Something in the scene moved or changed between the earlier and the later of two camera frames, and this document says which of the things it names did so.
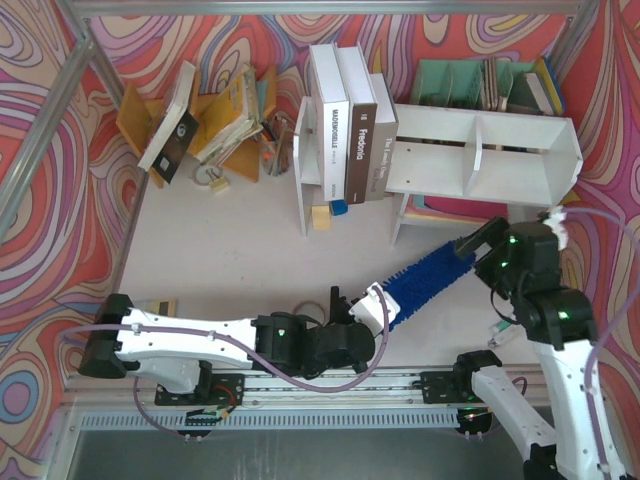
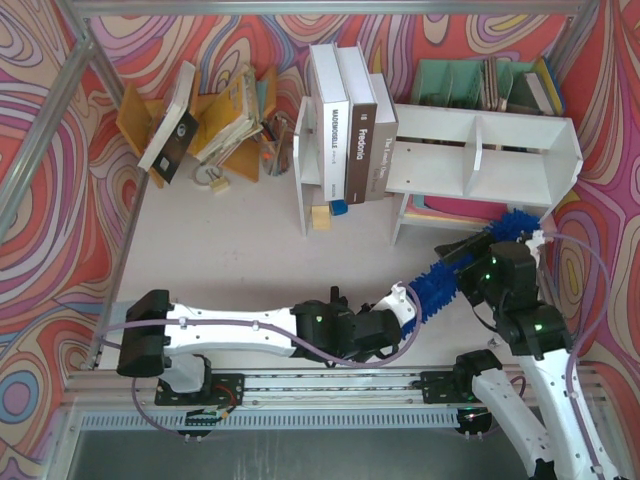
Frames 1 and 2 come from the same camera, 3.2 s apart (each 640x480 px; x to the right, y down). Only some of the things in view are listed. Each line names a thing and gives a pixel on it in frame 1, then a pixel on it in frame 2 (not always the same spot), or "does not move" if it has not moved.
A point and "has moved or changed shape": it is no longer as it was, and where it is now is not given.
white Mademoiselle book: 335,120 does not move
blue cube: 339,208 does not move
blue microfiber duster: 416,281 has moved or changed shape
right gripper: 486,242 to 470,252
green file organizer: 475,84 does not move
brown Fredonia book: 362,119 does not move
